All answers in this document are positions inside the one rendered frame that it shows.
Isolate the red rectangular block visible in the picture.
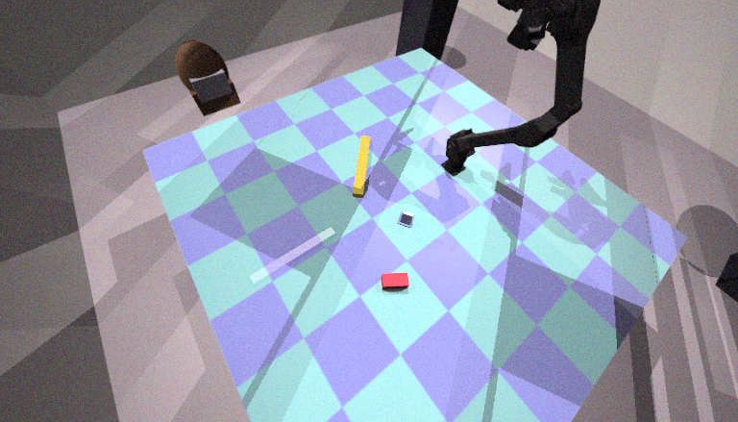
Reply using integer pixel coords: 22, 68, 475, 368
381, 273, 409, 290

